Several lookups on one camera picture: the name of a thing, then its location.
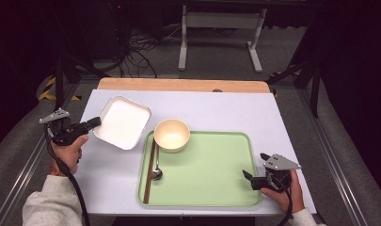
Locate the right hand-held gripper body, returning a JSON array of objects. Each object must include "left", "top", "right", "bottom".
[{"left": 250, "top": 153, "right": 302, "bottom": 193}]

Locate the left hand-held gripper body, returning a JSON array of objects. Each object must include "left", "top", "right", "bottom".
[{"left": 39, "top": 107, "right": 89, "bottom": 147}]

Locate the white square plate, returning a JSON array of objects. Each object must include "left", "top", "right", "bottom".
[{"left": 92, "top": 95, "right": 152, "bottom": 151}]

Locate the green tray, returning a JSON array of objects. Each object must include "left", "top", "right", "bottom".
[{"left": 136, "top": 130, "right": 262, "bottom": 209}]

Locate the cream bowl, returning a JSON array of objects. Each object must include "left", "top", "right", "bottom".
[{"left": 153, "top": 118, "right": 191, "bottom": 153}]

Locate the metal spoon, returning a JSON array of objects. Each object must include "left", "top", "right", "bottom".
[{"left": 151, "top": 144, "right": 164, "bottom": 182}]

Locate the person's left hand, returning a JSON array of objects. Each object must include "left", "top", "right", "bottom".
[{"left": 50, "top": 134, "right": 89, "bottom": 175}]

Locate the person's right hand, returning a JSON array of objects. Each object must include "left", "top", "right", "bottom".
[{"left": 260, "top": 169, "right": 306, "bottom": 215}]

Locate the black metal stand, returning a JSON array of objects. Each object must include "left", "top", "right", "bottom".
[
  {"left": 266, "top": 56, "right": 321, "bottom": 119},
  {"left": 53, "top": 53, "right": 111, "bottom": 114}
]

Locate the wooden table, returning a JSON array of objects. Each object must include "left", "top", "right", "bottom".
[{"left": 97, "top": 77, "right": 271, "bottom": 94}]

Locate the white metal stand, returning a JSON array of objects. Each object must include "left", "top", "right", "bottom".
[{"left": 178, "top": 4, "right": 268, "bottom": 73}]

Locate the red string bracelet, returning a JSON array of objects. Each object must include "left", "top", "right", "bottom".
[{"left": 49, "top": 166, "right": 67, "bottom": 177}]

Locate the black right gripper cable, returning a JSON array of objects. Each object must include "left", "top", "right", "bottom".
[{"left": 277, "top": 175, "right": 294, "bottom": 226}]

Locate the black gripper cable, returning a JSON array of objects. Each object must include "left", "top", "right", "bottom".
[
  {"left": 43, "top": 123, "right": 92, "bottom": 226},
  {"left": 277, "top": 175, "right": 294, "bottom": 226}
]

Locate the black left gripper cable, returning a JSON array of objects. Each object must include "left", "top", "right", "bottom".
[{"left": 43, "top": 123, "right": 92, "bottom": 226}]

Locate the aluminium rail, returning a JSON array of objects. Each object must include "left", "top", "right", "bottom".
[
  {"left": 295, "top": 89, "right": 368, "bottom": 226},
  {"left": 0, "top": 83, "right": 79, "bottom": 226}
]

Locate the tangle of black floor cables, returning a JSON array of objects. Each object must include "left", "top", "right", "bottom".
[{"left": 116, "top": 24, "right": 183, "bottom": 79}]

